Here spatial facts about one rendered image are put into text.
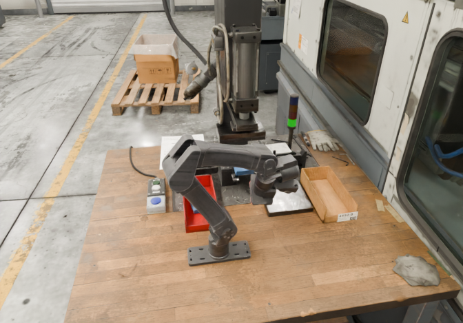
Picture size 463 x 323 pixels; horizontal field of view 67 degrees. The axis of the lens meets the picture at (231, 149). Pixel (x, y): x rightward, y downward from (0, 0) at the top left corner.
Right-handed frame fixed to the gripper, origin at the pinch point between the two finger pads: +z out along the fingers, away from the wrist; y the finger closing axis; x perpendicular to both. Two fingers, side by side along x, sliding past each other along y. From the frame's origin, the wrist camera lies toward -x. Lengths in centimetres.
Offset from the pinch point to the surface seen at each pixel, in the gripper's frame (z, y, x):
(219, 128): 2.7, 30.2, 12.3
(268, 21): 170, 283, -57
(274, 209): 9.7, -0.6, -7.3
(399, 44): -16, 57, -58
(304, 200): 11.6, 3.6, -19.5
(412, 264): -5, -24, -45
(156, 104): 220, 201, 73
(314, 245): 3.0, -15.6, -18.0
